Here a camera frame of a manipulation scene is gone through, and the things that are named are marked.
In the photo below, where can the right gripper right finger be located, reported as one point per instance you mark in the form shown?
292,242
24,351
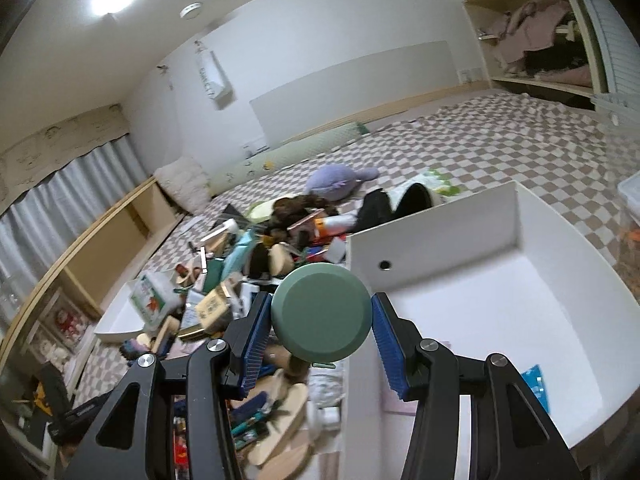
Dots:
512,436

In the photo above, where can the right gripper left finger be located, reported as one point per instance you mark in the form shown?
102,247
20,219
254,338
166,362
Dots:
131,437

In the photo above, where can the green round container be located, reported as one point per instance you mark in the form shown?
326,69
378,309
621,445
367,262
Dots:
321,313

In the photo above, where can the blue packet in box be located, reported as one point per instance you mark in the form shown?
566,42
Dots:
534,378

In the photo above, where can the white shallow tray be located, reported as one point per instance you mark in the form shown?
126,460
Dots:
121,320

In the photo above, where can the wooden shelf unit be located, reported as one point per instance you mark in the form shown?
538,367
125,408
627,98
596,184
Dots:
110,252

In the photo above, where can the white green wipes pack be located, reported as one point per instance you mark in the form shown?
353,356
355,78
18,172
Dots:
153,296

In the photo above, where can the white storage box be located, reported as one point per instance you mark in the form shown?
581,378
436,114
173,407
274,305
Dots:
500,271

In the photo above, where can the dark green box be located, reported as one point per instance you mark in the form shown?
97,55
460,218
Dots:
213,275

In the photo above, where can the teal box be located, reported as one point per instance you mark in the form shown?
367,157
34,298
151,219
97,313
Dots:
239,254

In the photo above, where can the grey curtain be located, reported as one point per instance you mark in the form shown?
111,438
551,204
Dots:
38,227

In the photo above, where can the round wooden box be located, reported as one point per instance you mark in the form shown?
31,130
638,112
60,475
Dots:
280,261

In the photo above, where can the white fluffy cushion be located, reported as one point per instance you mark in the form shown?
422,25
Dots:
186,183

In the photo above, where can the black garment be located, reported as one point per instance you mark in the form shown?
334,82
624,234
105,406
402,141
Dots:
377,207

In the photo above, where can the green long bolster pillow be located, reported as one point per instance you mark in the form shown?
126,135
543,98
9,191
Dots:
289,154

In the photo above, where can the brown furry toy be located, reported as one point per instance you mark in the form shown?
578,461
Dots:
288,210

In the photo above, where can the orange white tube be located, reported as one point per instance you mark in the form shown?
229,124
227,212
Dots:
334,225

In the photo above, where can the checkered floor mat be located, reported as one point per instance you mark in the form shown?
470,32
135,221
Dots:
556,151

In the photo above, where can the purple plush toy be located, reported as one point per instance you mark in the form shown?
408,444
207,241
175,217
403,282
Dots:
334,182

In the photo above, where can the open closet with clothes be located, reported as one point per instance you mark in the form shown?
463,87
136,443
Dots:
545,46

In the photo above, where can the smoke detector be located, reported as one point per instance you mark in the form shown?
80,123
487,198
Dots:
191,11

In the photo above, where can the white wall air conditioner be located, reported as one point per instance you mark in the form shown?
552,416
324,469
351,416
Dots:
215,82

